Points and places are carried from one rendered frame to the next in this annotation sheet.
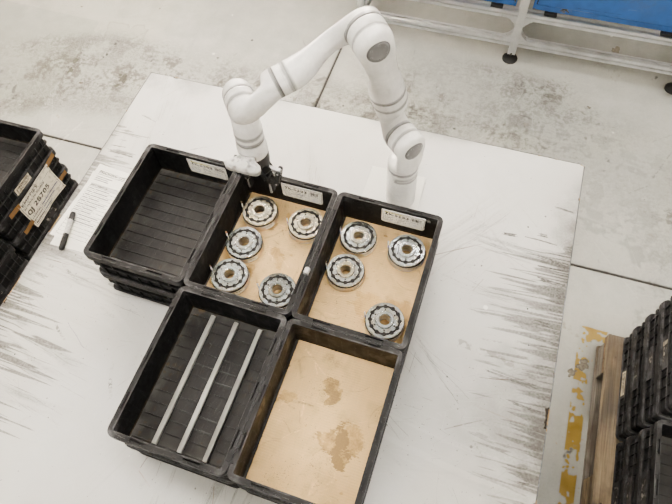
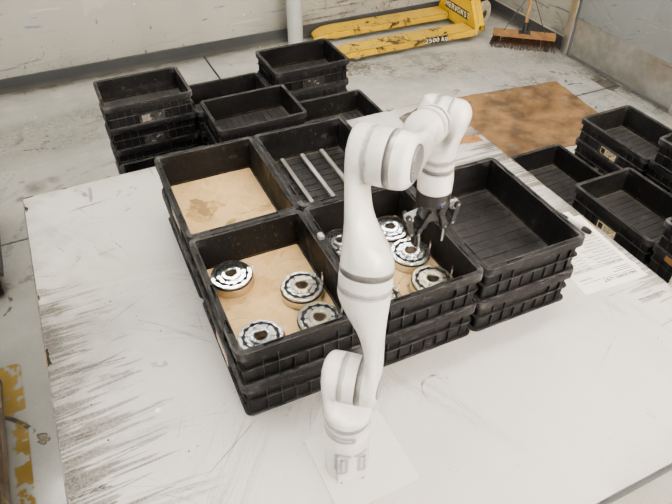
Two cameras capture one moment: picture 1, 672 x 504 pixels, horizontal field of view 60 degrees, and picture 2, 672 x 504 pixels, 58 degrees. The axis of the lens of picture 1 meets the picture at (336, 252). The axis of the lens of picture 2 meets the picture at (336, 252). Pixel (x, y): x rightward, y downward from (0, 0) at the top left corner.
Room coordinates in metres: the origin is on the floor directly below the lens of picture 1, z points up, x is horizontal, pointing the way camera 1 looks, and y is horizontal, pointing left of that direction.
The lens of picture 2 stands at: (1.51, -0.73, 1.90)
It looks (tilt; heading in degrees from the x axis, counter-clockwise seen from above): 42 degrees down; 133
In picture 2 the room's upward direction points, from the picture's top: straight up
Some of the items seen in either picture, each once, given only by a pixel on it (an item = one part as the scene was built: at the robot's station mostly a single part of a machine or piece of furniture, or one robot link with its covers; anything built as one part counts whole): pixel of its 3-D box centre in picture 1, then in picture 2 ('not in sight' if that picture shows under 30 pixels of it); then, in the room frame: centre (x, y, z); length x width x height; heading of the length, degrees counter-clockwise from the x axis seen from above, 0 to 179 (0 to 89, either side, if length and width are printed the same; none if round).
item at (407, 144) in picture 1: (404, 150); (347, 391); (1.07, -0.22, 0.95); 0.09 x 0.09 x 0.17; 27
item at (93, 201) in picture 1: (101, 208); (580, 249); (1.12, 0.76, 0.70); 0.33 x 0.23 x 0.01; 158
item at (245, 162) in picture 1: (248, 148); (431, 170); (0.93, 0.19, 1.17); 0.11 x 0.09 x 0.06; 158
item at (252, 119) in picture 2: not in sight; (257, 150); (-0.42, 0.80, 0.37); 0.40 x 0.30 x 0.45; 68
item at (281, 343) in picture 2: (370, 266); (273, 277); (0.71, -0.09, 0.92); 0.40 x 0.30 x 0.02; 158
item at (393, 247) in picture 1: (406, 250); (260, 337); (0.79, -0.20, 0.86); 0.10 x 0.10 x 0.01
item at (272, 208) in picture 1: (259, 210); (432, 279); (0.96, 0.21, 0.86); 0.10 x 0.10 x 0.01
